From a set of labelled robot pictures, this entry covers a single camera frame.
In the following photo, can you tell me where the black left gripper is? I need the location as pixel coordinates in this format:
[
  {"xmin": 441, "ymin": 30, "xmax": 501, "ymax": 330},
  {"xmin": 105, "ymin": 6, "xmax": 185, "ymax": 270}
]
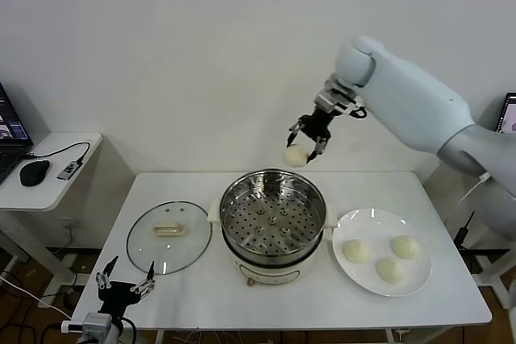
[{"xmin": 95, "ymin": 255, "xmax": 157, "ymax": 315}]

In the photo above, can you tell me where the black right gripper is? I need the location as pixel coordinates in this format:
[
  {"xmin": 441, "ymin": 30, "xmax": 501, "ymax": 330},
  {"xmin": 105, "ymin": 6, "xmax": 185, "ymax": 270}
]
[{"xmin": 285, "ymin": 108, "xmax": 334, "ymax": 165}]

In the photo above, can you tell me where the white steamed baozi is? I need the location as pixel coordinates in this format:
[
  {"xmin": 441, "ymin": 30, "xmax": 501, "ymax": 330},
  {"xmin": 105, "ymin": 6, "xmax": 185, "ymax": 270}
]
[
  {"xmin": 375, "ymin": 257, "xmax": 406, "ymax": 284},
  {"xmin": 342, "ymin": 238, "xmax": 372, "ymax": 264},
  {"xmin": 389, "ymin": 234, "xmax": 421, "ymax": 259},
  {"xmin": 283, "ymin": 143, "xmax": 314, "ymax": 168}
]

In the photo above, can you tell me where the glass pot lid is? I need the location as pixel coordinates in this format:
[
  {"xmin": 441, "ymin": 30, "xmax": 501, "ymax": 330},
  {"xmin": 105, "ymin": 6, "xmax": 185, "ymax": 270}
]
[{"xmin": 126, "ymin": 199, "xmax": 214, "ymax": 276}]

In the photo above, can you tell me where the perforated steel steamer basket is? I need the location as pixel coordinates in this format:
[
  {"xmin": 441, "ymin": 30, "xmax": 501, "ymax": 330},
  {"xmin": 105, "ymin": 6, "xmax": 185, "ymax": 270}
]
[{"xmin": 207, "ymin": 167, "xmax": 338, "ymax": 263}]

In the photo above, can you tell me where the white side desk rounded corner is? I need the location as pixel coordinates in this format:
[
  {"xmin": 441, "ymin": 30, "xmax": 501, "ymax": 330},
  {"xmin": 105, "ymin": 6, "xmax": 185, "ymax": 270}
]
[{"xmin": 0, "ymin": 131, "xmax": 137, "ymax": 300}]

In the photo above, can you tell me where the black computer mouse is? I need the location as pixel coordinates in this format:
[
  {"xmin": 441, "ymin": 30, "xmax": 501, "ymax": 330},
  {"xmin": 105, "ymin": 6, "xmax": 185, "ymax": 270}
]
[{"xmin": 19, "ymin": 160, "xmax": 52, "ymax": 188}]

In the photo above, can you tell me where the white round plate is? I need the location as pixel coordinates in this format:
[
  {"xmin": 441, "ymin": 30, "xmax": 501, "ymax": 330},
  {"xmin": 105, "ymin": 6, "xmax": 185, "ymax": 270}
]
[{"xmin": 331, "ymin": 208, "xmax": 433, "ymax": 297}]

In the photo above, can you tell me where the black laptop dark screen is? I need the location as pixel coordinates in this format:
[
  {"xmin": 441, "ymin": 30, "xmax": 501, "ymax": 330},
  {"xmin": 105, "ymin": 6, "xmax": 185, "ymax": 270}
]
[{"xmin": 0, "ymin": 81, "xmax": 35, "ymax": 186}]

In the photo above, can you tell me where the grey laptop bright screen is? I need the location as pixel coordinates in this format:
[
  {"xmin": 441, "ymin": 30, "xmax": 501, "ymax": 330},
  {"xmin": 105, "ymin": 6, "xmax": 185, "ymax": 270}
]
[{"xmin": 493, "ymin": 92, "xmax": 516, "ymax": 134}]

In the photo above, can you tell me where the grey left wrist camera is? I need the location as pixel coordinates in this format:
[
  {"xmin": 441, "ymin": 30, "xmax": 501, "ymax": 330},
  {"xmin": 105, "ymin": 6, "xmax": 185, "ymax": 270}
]
[{"xmin": 60, "ymin": 311, "xmax": 112, "ymax": 337}]

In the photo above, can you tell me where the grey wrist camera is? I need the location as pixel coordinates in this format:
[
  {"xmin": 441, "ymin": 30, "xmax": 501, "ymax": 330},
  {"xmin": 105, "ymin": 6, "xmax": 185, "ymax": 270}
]
[
  {"xmin": 315, "ymin": 77, "xmax": 368, "ymax": 119},
  {"xmin": 60, "ymin": 311, "xmax": 112, "ymax": 337}
]

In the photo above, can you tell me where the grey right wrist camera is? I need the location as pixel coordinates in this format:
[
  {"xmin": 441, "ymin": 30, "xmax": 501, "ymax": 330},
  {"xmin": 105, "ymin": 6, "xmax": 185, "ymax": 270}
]
[{"xmin": 315, "ymin": 77, "xmax": 368, "ymax": 119}]

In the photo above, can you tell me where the white floor cable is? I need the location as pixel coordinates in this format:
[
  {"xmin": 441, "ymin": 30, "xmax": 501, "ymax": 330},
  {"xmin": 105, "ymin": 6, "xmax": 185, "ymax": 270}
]
[{"xmin": 0, "ymin": 277, "xmax": 76, "ymax": 319}]

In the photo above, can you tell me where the silver usb hub black cable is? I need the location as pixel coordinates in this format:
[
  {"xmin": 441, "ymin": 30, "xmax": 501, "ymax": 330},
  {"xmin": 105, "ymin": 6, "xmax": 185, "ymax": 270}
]
[{"xmin": 23, "ymin": 141, "xmax": 91, "ymax": 182}]

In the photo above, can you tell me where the white hanging cable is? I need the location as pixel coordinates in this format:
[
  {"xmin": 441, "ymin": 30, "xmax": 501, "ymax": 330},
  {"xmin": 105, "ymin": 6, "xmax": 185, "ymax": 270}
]
[{"xmin": 459, "ymin": 172, "xmax": 492, "ymax": 205}]

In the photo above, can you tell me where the black charger cable with adapter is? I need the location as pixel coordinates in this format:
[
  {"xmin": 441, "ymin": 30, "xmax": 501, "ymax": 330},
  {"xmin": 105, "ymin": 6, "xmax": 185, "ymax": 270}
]
[{"xmin": 453, "ymin": 209, "xmax": 476, "ymax": 248}]

